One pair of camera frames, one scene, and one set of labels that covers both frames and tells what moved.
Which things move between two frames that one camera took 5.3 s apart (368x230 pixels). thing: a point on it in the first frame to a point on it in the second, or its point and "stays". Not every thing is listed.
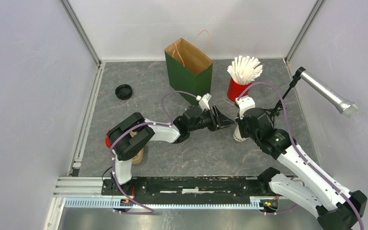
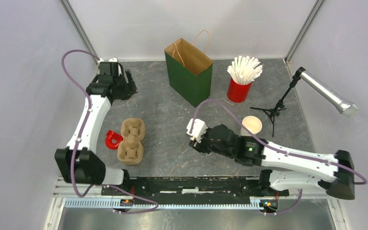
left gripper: [218, 121] to [130, 89]
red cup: [234, 90] stays
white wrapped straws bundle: [243, 70] stays
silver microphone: [335, 98] stays
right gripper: [240, 122] to [200, 146]
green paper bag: [189, 66] stays
